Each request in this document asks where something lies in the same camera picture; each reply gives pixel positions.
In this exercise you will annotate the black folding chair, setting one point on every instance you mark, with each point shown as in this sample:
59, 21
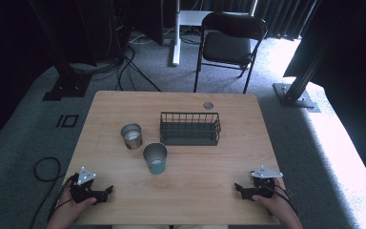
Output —
227, 47

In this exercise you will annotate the person's right hand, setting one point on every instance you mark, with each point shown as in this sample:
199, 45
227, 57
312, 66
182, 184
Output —
274, 205

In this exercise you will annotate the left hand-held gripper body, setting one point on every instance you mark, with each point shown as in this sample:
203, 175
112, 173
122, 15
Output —
85, 176

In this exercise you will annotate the black metal stand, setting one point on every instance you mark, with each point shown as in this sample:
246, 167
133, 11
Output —
294, 95
66, 86

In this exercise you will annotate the teal metal cup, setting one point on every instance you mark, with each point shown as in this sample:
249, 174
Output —
155, 159

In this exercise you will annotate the black cabinet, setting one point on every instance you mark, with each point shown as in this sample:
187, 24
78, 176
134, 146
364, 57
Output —
147, 19

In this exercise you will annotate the person's left hand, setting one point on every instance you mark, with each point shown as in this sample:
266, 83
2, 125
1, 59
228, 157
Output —
68, 206

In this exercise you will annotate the grey table grommet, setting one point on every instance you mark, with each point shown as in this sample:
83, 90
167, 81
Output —
208, 105

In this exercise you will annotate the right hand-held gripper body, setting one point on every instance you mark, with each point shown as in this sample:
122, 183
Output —
263, 183

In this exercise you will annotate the silver metal cup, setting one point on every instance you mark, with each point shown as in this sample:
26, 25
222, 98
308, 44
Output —
132, 136

